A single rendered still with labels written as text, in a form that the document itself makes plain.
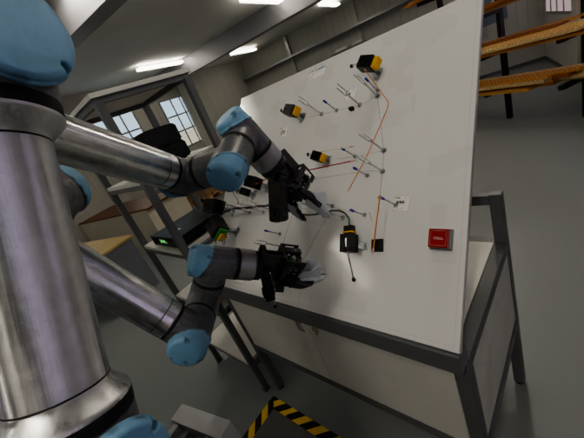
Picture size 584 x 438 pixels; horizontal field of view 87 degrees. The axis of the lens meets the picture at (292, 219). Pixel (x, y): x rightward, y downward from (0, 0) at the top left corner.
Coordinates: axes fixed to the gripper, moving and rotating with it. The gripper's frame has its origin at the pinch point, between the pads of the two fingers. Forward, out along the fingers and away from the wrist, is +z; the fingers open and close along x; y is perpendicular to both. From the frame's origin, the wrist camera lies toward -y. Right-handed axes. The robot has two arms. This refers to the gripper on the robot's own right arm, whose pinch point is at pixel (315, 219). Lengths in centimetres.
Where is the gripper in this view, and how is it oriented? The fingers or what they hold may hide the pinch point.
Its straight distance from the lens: 85.0
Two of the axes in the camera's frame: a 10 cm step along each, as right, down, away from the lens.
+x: -7.2, 1.0, 6.9
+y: 3.5, -8.0, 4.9
